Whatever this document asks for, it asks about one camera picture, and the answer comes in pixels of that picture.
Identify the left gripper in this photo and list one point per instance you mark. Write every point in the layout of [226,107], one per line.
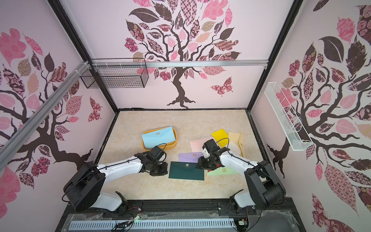
[163,171]

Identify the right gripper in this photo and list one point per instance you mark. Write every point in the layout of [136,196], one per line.
[205,164]

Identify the purple envelope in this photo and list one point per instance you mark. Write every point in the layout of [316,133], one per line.
[191,157]

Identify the light blue envelope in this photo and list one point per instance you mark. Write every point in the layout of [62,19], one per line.
[158,137]

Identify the yellow plastic storage box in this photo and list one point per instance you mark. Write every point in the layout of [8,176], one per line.
[159,142]

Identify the dark green envelope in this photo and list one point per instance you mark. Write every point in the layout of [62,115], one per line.
[185,170]

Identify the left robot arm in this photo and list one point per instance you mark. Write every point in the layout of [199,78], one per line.
[84,190]

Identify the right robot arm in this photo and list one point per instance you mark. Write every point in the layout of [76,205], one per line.
[264,188]

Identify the pink envelope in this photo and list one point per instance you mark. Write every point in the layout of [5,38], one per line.
[197,145]

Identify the yellow envelope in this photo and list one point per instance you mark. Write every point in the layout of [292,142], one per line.
[221,137]

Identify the white envelope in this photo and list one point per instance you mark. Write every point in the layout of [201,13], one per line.
[235,149]

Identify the light green envelope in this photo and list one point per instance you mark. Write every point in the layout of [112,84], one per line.
[220,171]

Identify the beige envelope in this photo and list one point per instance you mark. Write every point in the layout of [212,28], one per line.
[238,140]

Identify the white cable duct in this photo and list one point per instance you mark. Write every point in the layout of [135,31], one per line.
[150,224]

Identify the white wire shelf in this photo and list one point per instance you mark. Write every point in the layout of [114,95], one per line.
[282,102]

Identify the aluminium rail back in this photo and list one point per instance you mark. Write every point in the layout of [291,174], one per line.
[167,64]

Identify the aluminium rail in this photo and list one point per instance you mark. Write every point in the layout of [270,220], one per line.
[19,139]
[167,64]

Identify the black wire basket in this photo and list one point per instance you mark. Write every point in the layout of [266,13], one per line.
[116,74]

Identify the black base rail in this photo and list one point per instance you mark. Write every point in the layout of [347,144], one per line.
[210,208]

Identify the aluminium rail left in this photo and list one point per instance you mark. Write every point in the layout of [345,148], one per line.
[19,139]

